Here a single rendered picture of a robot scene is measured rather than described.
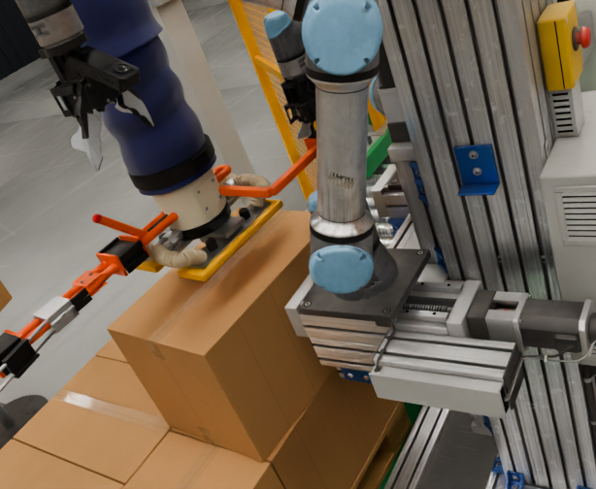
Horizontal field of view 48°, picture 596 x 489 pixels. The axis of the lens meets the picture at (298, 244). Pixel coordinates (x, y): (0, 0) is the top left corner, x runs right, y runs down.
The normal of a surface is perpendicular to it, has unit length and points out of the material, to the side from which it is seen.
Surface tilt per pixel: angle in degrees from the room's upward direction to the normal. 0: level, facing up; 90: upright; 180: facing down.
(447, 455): 0
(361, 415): 90
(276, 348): 90
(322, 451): 90
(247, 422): 90
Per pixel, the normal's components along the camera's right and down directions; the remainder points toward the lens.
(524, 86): -0.47, 0.60
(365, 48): -0.07, 0.43
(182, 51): 0.80, 0.04
